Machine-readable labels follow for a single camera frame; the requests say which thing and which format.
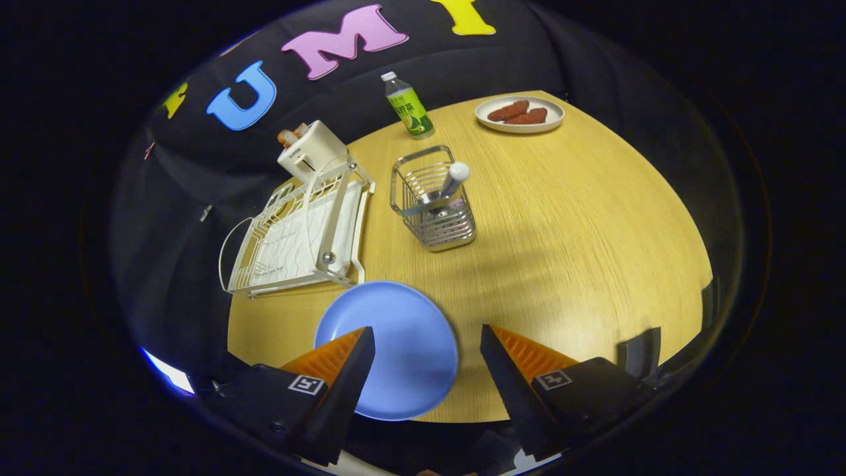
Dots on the blue plate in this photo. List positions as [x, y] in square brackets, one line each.
[410, 344]

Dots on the green label drink bottle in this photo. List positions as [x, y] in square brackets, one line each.
[411, 112]

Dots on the small white plate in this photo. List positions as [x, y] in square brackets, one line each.
[555, 112]

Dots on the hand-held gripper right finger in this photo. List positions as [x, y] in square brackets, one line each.
[505, 390]

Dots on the white toaster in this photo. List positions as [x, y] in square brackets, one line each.
[314, 149]

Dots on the black backdrop cloth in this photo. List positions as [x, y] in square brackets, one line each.
[462, 59]

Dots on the small white tag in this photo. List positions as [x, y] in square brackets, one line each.
[206, 212]

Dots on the red meat piece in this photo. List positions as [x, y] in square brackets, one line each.
[507, 110]
[529, 117]

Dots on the toast bread slice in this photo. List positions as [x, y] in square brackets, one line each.
[301, 128]
[285, 137]

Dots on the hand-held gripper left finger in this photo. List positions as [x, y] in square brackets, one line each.
[344, 396]

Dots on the dark grey panel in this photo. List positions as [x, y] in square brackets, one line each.
[641, 354]

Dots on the computer monitor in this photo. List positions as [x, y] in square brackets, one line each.
[168, 373]

